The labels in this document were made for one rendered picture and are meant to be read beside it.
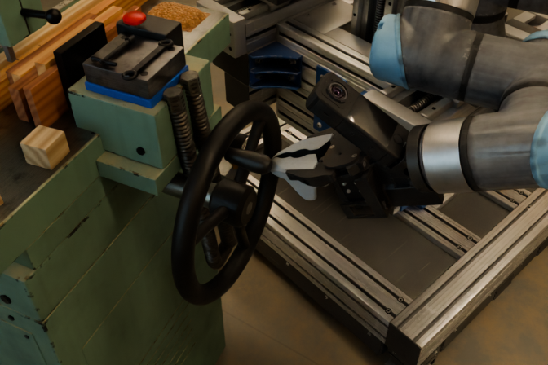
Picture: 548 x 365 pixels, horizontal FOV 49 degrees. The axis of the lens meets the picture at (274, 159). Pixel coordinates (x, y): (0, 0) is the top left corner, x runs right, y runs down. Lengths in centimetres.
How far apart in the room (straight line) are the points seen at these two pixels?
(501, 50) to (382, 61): 12
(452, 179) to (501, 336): 119
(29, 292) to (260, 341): 92
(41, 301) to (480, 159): 57
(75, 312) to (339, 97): 51
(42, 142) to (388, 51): 42
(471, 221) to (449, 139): 112
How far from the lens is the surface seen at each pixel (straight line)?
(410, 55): 66
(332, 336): 166
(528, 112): 59
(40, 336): 92
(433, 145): 60
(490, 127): 59
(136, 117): 76
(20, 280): 82
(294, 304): 171
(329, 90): 62
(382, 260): 156
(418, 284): 153
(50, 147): 78
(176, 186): 84
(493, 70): 65
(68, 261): 87
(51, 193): 79
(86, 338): 99
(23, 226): 77
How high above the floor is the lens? 140
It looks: 41 degrees down
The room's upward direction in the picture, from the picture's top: straight up
